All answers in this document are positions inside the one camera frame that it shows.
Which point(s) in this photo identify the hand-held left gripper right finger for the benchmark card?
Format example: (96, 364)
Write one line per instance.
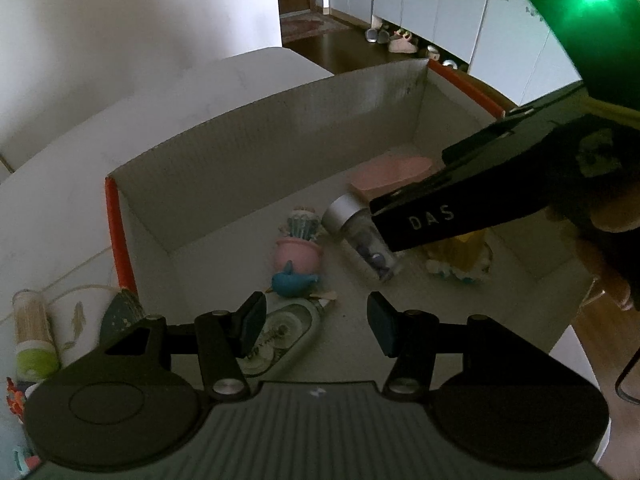
(382, 325)

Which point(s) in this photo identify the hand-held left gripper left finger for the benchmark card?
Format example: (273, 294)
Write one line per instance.
(254, 325)

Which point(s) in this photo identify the white correction tape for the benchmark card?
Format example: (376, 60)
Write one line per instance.
(290, 325)

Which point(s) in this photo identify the blue whale toy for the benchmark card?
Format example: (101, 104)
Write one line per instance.
(292, 284)

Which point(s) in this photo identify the yellow figurine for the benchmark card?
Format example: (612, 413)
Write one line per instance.
(462, 256)

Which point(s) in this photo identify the pink cactus pot figurine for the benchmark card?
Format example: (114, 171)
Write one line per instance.
(300, 255)

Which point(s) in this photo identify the glass bottle with silver cap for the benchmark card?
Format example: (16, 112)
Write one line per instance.
(350, 225)

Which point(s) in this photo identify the pink dish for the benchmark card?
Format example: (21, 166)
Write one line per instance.
(385, 172)

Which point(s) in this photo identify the red cardboard box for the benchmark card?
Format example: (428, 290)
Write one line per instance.
(250, 160)

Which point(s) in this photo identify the orange toy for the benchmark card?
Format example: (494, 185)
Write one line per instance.
(15, 402)

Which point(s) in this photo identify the person's right hand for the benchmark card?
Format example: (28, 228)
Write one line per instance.
(625, 260)

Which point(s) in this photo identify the printed table mat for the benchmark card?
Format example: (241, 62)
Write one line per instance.
(85, 305)

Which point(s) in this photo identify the pink shoes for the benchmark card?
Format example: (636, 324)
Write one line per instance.
(402, 44)

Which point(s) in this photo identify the white cabinet unit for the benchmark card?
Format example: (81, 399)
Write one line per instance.
(450, 5)

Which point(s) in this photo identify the grey shoes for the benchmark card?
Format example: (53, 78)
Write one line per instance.
(377, 35)

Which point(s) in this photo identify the toothpick container with green cap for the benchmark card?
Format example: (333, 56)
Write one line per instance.
(32, 330)

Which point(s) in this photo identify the patterned rug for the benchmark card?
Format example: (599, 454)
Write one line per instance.
(310, 27)

